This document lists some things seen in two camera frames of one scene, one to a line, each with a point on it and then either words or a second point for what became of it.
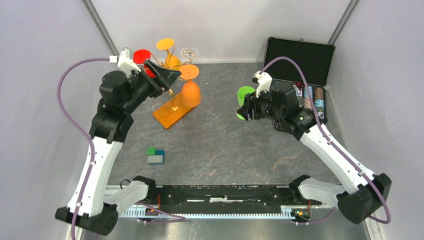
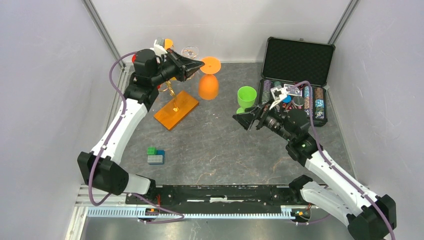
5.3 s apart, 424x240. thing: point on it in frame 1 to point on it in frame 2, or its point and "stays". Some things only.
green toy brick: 152,151 stays
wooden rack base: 170,114 stays
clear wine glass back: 190,53 stays
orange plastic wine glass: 190,92 to 208,85
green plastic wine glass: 243,91 stays
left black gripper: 165,77 to 185,67
